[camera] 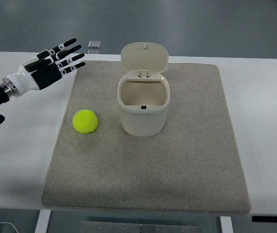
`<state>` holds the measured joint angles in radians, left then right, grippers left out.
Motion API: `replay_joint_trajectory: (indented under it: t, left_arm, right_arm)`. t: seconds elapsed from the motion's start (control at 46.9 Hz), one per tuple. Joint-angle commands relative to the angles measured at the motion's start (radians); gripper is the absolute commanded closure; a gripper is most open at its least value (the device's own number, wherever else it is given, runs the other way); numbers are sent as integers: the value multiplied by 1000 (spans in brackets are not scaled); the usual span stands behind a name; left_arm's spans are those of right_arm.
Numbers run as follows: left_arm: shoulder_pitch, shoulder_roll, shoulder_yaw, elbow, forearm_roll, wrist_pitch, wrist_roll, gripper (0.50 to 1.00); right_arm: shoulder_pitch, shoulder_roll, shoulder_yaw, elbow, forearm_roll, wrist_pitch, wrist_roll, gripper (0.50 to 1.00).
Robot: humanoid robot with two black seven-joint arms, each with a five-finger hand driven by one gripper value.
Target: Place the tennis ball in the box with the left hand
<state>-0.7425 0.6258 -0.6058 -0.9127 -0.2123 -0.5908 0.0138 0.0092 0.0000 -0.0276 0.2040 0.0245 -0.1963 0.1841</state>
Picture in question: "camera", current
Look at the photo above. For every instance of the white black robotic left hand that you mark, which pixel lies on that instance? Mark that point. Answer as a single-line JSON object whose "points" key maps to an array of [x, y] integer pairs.
{"points": [[43, 70]]}

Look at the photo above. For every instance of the yellow-green tennis ball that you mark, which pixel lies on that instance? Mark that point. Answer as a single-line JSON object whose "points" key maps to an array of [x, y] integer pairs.
{"points": [[85, 121]]}

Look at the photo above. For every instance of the clear square floor object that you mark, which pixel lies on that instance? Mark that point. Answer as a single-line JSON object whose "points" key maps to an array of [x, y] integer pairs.
{"points": [[94, 44]]}

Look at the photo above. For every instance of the beige lidded plastic bin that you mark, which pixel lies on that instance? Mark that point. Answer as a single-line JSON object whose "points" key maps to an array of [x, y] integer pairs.
{"points": [[143, 94]]}

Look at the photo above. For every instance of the white left table leg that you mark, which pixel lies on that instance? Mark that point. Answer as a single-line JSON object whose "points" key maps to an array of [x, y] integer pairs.
{"points": [[43, 221]]}

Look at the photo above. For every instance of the white table leg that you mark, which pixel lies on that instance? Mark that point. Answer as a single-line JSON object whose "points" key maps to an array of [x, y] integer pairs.
{"points": [[43, 221], [226, 224]]}

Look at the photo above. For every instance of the grey felt table mat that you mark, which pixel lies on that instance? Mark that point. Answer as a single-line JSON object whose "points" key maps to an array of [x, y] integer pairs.
{"points": [[191, 165]]}

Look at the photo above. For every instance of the white right table leg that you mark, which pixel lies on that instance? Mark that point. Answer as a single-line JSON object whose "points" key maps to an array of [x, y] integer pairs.
{"points": [[226, 224]]}

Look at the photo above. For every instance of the black desk control panel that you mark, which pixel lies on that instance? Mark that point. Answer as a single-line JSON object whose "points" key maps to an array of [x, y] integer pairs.
{"points": [[264, 219]]}

